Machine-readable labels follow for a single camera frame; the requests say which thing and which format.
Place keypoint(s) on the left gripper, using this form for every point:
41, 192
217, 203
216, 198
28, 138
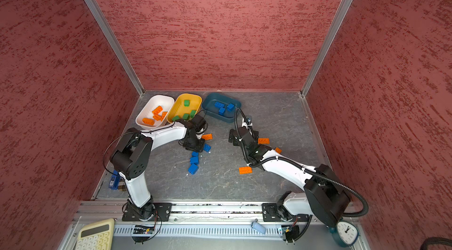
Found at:
198, 148

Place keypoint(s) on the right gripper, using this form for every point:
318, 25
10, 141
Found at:
235, 143

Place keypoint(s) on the blue long lego brick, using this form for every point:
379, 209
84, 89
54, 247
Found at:
219, 104

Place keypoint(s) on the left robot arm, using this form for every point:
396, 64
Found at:
132, 153

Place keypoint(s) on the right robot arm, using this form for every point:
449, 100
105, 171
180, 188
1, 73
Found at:
323, 195

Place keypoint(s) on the teal plastic bin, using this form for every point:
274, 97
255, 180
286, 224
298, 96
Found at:
208, 106

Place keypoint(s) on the yellow plastic bin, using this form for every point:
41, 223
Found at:
179, 109

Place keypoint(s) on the white plastic bin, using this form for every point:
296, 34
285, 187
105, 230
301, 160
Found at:
158, 100

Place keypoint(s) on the small blue cylinder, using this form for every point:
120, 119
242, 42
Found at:
258, 227

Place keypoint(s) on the plaid pouch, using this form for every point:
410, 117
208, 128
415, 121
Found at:
122, 187

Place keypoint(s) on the blue stapler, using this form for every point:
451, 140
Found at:
114, 181

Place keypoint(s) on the teal alarm clock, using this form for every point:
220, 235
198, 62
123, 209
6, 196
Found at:
345, 234

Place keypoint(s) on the cream calculator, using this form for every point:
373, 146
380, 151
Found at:
96, 236

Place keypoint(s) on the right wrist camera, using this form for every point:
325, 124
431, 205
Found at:
247, 122

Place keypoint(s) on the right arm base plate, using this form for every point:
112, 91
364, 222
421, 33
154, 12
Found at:
271, 212

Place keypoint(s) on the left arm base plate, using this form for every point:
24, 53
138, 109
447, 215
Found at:
149, 212

